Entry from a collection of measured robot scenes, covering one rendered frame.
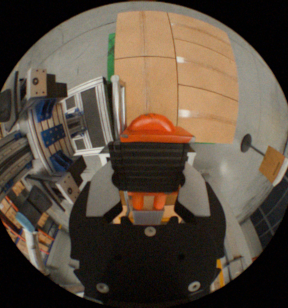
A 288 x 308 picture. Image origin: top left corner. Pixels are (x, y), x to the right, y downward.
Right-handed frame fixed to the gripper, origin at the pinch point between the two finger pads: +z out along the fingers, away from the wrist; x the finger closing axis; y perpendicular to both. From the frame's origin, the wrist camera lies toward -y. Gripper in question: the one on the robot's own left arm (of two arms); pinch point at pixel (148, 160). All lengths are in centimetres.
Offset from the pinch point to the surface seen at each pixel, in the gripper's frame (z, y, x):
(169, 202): 15.0, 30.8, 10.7
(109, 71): 107, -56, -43
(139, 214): -1.4, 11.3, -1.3
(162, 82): 54, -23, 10
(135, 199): -0.8, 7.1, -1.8
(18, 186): 67, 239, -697
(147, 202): 0.7, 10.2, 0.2
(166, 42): 53, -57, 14
